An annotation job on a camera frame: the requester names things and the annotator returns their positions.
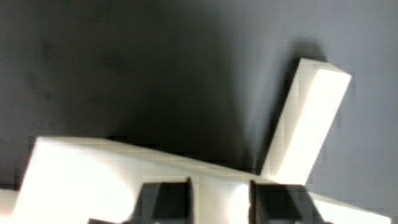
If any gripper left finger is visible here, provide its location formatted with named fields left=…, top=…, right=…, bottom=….
left=131, top=179, right=195, bottom=224

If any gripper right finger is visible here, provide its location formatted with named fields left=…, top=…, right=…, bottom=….
left=248, top=182, right=325, bottom=224

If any white cabinet door panel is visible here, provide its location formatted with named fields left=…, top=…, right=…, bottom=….
left=0, top=137, right=391, bottom=224

